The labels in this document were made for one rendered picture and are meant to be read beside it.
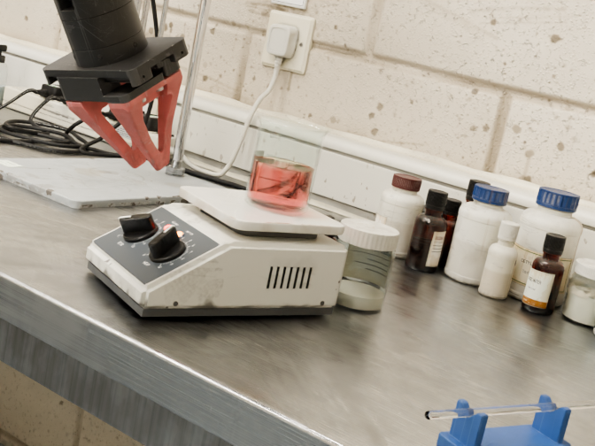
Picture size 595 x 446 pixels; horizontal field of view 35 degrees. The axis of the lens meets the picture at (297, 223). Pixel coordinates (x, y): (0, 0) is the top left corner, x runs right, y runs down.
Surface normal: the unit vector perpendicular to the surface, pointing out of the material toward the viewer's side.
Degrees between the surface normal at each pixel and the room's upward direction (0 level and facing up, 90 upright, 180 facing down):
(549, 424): 90
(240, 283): 90
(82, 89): 117
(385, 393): 0
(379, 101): 90
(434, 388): 0
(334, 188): 90
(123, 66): 30
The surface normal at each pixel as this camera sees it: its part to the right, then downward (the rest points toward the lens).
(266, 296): 0.54, 0.29
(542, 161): -0.58, 0.06
